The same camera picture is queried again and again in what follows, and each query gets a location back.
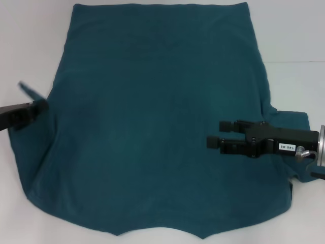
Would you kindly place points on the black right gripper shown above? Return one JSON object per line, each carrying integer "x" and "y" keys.
{"x": 287, "y": 138}

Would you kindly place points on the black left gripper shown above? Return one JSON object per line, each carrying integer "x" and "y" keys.
{"x": 15, "y": 117}

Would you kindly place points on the teal blue t-shirt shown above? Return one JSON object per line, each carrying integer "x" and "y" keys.
{"x": 162, "y": 114}

